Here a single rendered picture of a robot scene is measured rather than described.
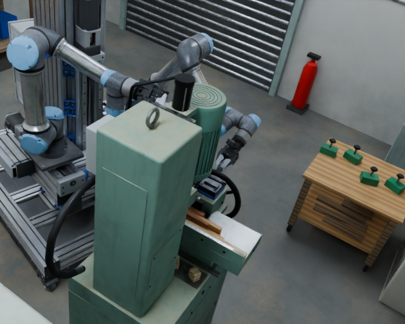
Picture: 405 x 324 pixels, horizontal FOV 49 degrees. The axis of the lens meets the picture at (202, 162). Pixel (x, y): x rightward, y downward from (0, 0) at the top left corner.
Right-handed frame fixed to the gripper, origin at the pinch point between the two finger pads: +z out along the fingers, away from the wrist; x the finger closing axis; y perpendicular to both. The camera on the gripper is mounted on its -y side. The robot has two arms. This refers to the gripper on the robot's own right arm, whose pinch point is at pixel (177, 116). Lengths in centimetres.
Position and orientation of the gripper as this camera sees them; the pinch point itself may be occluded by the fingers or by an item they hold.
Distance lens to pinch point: 170.2
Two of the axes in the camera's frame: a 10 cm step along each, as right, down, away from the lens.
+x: 3.0, 1.0, 9.5
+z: 8.5, 4.2, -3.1
